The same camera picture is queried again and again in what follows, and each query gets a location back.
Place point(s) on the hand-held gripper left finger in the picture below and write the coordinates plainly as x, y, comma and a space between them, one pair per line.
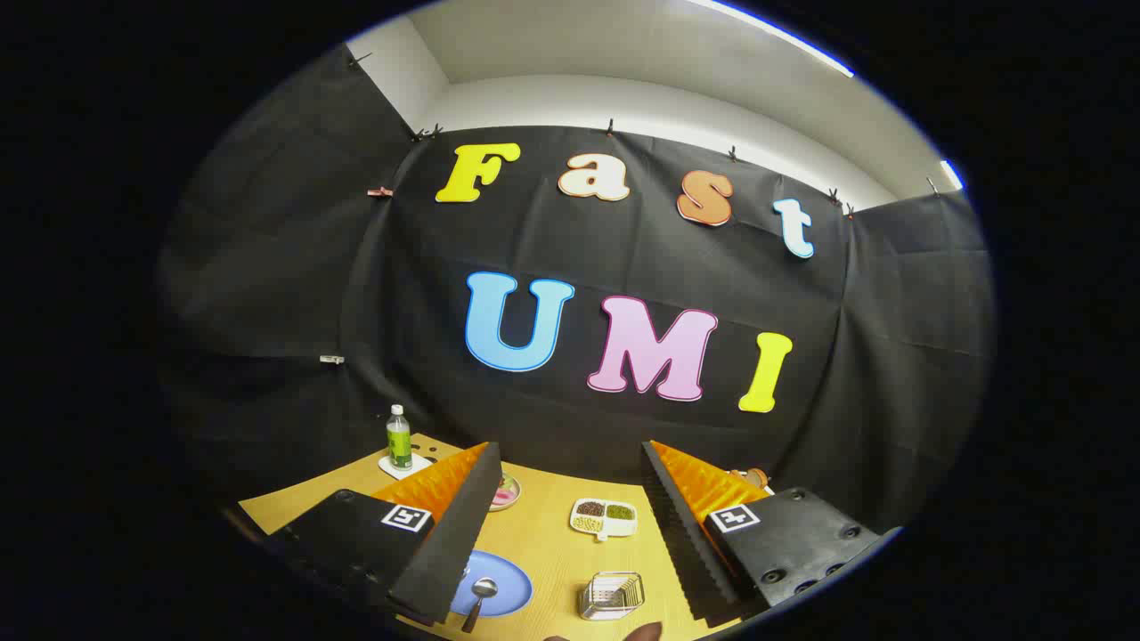
450, 534

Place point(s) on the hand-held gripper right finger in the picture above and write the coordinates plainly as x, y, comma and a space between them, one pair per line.
690, 543

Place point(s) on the plate of toy food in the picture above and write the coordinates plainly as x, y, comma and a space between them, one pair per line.
506, 492

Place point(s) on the blue plate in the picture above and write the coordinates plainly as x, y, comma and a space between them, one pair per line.
509, 579

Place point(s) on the white square coaster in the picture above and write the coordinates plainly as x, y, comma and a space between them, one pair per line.
417, 466

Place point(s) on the white divided bean tray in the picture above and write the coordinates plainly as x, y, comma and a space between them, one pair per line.
604, 518

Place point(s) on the brown bread slice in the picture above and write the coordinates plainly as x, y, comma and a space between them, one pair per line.
753, 477

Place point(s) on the metal cutlery drainer basket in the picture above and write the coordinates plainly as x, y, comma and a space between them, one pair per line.
613, 596

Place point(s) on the green label plastic bottle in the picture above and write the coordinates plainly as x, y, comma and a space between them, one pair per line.
399, 441

